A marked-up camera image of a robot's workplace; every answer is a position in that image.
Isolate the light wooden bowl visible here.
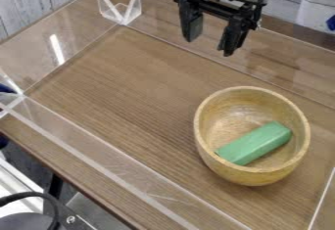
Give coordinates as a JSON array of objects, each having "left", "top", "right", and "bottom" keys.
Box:
[{"left": 193, "top": 86, "right": 310, "bottom": 186}]

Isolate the green rectangular block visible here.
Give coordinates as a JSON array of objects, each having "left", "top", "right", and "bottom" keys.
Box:
[{"left": 214, "top": 121, "right": 292, "bottom": 165}]

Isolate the black table leg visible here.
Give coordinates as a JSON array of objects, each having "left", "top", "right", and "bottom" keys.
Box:
[{"left": 47, "top": 174, "right": 63, "bottom": 199}]

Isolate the clear acrylic wall panel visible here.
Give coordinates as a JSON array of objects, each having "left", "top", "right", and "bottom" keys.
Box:
[{"left": 0, "top": 93, "right": 250, "bottom": 230}]

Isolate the white container background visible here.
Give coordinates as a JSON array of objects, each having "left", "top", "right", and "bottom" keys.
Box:
[{"left": 296, "top": 0, "right": 335, "bottom": 34}]

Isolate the clear acrylic corner bracket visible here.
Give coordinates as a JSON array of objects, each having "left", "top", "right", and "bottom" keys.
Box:
[{"left": 97, "top": 0, "right": 142, "bottom": 25}]

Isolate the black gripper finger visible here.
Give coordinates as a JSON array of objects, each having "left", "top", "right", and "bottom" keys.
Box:
[
  {"left": 217, "top": 16, "right": 249, "bottom": 57},
  {"left": 177, "top": 0, "right": 202, "bottom": 42}
]

